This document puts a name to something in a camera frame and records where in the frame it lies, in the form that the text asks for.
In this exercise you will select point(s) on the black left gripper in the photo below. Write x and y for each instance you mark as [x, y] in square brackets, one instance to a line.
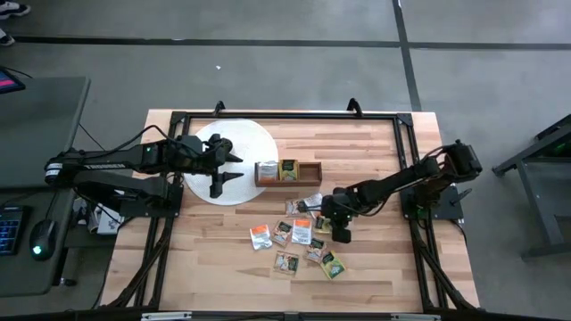
[201, 153]

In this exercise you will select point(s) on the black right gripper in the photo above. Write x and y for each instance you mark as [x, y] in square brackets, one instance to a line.
[341, 209]

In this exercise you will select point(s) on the white orange Tazo tea bag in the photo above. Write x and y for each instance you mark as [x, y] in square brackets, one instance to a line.
[267, 171]
[314, 198]
[302, 232]
[260, 238]

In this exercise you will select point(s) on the yellow lemon lime tea bag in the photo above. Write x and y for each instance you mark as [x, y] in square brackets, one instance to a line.
[288, 170]
[321, 226]
[333, 266]

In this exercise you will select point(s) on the gold vanilla cinnamon tea bag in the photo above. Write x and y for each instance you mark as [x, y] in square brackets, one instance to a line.
[282, 233]
[315, 250]
[286, 263]
[293, 208]

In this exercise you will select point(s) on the wooden three-compartment tray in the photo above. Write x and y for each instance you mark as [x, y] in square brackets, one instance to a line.
[310, 173]

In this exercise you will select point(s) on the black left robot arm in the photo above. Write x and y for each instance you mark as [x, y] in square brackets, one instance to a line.
[111, 159]

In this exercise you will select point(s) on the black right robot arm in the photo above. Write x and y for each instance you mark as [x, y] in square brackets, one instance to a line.
[392, 182]

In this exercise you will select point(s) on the white round woven placemat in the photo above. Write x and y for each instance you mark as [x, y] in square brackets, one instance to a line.
[254, 138]

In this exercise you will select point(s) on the white box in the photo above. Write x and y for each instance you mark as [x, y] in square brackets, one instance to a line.
[109, 223]

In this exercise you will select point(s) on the grey desk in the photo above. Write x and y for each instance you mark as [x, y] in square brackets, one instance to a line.
[40, 120]

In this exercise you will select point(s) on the black computer mouse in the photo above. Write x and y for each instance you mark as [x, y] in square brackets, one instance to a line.
[42, 236]

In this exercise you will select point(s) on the black keyboard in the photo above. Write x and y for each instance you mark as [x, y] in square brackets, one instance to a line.
[10, 229]

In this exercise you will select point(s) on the dark grey desk shelf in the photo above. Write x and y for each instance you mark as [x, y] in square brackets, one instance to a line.
[31, 281]

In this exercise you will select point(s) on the grey metal table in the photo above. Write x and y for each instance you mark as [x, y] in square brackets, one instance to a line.
[548, 200]

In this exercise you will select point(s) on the tablet with pink screen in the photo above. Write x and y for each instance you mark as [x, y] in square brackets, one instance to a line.
[8, 83]

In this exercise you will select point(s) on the person's foot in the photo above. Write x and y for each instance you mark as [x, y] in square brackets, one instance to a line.
[13, 9]
[5, 38]

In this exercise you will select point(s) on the black frame bracket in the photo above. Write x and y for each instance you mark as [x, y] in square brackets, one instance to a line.
[218, 107]
[354, 106]

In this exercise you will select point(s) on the black aluminium table frame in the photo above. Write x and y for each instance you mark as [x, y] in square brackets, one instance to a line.
[290, 116]

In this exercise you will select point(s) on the silver edge bracket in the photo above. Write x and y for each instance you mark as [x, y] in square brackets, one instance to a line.
[166, 316]
[416, 317]

